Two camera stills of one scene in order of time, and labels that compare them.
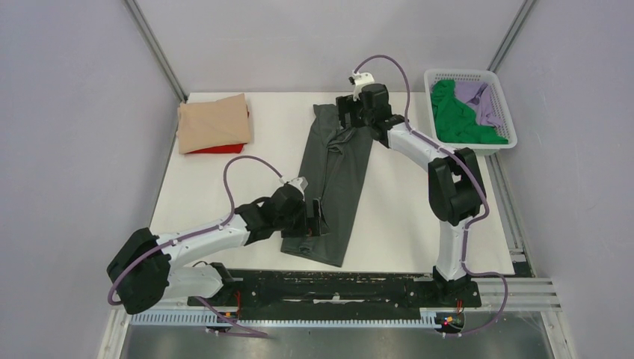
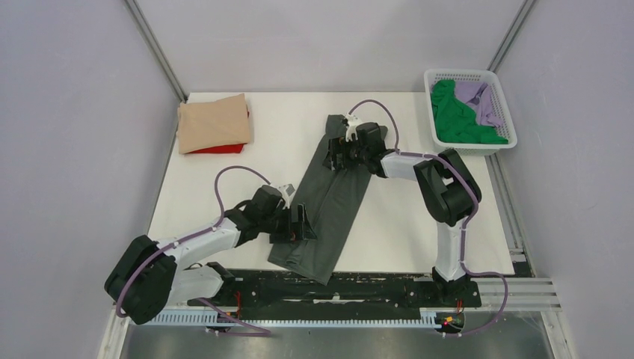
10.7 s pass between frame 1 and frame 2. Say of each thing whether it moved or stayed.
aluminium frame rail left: stayed
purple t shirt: stayed
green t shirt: stayed
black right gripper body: moved
